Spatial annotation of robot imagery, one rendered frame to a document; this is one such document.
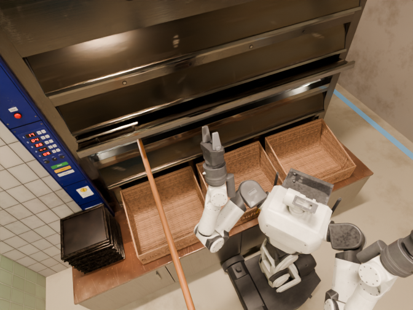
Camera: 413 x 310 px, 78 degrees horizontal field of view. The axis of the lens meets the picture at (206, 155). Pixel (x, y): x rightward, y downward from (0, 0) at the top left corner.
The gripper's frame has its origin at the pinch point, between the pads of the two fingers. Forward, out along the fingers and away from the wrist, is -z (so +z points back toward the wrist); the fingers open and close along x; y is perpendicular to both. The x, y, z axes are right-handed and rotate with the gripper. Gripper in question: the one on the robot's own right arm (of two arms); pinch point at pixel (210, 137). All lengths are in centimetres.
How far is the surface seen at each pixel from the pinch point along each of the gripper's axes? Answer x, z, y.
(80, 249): -63, 73, 68
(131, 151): -82, 29, 22
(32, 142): -72, 5, 69
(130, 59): -56, -26, 12
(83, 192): -91, 52, 58
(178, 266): -5, 58, 22
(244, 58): -59, -17, -53
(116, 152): -85, 28, 31
